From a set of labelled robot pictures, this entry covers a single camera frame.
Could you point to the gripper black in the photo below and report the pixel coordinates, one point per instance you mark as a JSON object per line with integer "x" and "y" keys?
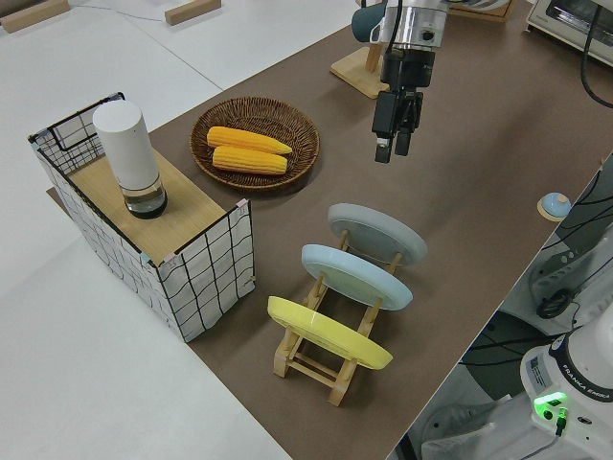
{"x": 407, "y": 69}

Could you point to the gray ceramic plate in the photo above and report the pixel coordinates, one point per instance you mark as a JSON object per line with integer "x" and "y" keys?
{"x": 383, "y": 230}

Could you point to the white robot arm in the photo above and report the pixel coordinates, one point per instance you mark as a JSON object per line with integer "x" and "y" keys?
{"x": 574, "y": 374}

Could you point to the light blue plate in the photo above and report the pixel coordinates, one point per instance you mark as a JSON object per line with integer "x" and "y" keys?
{"x": 354, "y": 278}

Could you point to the yellow plate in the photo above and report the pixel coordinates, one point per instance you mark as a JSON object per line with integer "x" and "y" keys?
{"x": 325, "y": 330}

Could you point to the wooden plate rack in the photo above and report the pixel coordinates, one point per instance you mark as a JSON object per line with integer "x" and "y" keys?
{"x": 306, "y": 369}

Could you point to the wooden mug tree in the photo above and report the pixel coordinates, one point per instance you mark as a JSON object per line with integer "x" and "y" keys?
{"x": 354, "y": 72}

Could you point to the brown table mat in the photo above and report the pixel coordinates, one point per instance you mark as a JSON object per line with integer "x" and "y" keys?
{"x": 479, "y": 144}

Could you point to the brown wicker basket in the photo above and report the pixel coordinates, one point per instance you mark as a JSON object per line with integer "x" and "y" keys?
{"x": 297, "y": 129}

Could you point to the dark teal mug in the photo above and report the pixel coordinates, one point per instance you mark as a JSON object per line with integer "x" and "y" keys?
{"x": 364, "y": 21}

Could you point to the yellow corn cob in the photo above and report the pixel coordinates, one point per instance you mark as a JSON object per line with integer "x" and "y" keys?
{"x": 249, "y": 160}
{"x": 249, "y": 140}

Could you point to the wooden drawer cabinet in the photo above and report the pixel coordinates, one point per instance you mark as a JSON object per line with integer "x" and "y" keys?
{"x": 483, "y": 12}

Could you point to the white toaster oven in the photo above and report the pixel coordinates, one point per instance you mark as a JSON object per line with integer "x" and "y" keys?
{"x": 560, "y": 19}

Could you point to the wooden block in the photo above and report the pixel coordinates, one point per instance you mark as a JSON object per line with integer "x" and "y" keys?
{"x": 33, "y": 16}
{"x": 191, "y": 12}

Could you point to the white cylindrical bottle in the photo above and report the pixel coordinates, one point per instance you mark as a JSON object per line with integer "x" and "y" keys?
{"x": 127, "y": 148}

